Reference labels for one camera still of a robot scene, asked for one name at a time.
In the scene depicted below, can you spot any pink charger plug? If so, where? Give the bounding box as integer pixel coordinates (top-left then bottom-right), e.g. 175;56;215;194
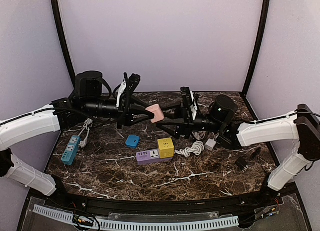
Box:
145;104;165;124

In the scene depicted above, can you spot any yellow cube socket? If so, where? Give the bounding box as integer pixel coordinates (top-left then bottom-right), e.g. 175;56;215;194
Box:
157;137;175;159

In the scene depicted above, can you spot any purple power strip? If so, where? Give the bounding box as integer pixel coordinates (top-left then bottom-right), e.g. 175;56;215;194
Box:
136;149;173;165

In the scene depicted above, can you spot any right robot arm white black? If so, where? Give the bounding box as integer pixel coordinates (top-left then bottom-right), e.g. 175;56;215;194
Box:
156;87;320;192

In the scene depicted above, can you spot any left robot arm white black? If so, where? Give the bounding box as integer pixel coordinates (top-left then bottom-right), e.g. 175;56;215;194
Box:
0;70;155;197

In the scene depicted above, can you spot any black plug adapter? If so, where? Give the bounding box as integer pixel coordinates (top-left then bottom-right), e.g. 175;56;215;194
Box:
234;157;249;172

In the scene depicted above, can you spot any blue flat adapter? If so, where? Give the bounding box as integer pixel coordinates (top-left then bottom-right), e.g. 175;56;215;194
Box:
125;135;141;149

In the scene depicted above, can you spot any white charger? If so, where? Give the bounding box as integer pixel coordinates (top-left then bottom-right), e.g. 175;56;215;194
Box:
204;138;217;151

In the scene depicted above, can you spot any teal power strip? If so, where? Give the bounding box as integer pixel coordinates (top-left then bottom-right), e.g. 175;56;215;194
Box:
61;135;81;166

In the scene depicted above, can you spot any pink white usb cable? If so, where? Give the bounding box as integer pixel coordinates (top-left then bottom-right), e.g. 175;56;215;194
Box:
193;132;218;141

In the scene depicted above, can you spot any white coiled power cord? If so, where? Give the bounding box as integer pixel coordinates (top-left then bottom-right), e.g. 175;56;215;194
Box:
174;140;206;157

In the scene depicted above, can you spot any white teal strip cord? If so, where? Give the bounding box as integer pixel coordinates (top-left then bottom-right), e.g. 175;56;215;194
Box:
74;118;95;149

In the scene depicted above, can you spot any black cable bundle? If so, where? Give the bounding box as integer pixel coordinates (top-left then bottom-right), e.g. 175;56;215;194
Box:
247;147;263;162

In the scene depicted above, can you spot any black front aluminium rail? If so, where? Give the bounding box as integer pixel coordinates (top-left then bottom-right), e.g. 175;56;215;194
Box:
46;191;276;216

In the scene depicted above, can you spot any white slotted cable duct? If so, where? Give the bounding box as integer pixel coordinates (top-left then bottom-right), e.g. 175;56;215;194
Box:
32;204;240;231

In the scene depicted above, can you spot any left black frame post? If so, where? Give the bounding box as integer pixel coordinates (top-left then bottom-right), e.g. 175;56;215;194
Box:
50;0;76;87

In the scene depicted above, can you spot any black frame post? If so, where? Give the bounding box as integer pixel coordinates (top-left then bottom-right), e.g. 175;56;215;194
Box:
50;0;76;87
241;0;272;94

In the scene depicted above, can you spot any right black frame post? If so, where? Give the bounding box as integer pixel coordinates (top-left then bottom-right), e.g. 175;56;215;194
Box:
241;0;272;94

